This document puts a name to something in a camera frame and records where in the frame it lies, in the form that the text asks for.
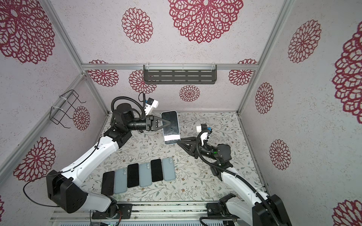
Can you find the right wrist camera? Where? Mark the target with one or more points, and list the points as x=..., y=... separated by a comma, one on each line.
x=205, y=132

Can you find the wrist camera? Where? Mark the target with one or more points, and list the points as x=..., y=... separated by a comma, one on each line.
x=205, y=132
x=150, y=105

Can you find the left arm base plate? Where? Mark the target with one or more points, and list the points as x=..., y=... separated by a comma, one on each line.
x=123, y=211

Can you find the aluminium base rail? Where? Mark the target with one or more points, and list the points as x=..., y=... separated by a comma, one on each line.
x=143, y=211

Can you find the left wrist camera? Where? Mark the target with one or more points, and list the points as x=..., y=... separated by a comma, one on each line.
x=150, y=105

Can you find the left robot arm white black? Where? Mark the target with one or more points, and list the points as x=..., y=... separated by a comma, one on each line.
x=64, y=187

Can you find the dark metal wall shelf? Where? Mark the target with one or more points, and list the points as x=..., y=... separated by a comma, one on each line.
x=179, y=75

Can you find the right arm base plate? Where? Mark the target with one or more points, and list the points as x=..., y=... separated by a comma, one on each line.
x=217, y=210

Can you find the black wire wall rack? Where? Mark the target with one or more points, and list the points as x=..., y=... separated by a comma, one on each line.
x=57, y=113

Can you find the black phone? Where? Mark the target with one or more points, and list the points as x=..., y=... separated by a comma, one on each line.
x=108, y=183

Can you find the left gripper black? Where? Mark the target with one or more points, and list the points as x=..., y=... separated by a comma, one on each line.
x=152, y=123

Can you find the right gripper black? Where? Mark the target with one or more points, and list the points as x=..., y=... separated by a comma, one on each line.
x=193, y=148

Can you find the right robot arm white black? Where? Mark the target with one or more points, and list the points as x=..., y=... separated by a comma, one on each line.
x=247, y=204

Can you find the light blue phone case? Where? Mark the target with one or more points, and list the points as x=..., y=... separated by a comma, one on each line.
x=168, y=168
x=120, y=183
x=145, y=174

